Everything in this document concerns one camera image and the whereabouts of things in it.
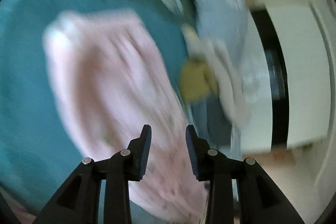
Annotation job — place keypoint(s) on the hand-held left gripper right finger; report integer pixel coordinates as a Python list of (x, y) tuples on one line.
[(191, 153)]

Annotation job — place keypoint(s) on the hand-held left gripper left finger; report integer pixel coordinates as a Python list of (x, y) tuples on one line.
[(145, 153)]

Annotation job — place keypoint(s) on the pink fleece garment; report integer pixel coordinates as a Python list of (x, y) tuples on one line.
[(110, 77)]

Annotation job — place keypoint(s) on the grey garment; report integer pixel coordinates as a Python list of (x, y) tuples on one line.
[(210, 124)]

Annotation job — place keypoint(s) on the mustard yellow knitted garment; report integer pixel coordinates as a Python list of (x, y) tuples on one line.
[(195, 82)]

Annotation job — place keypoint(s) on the beige fleece garment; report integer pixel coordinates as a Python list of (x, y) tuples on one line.
[(228, 82)]

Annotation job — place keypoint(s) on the white glossy wardrobe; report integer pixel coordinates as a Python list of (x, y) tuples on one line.
[(302, 69)]

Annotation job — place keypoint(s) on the teal floral plush blanket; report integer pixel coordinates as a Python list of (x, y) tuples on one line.
[(23, 82)]

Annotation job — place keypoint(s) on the grey-blue daisy print quilt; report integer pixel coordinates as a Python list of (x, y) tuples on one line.
[(220, 3)]

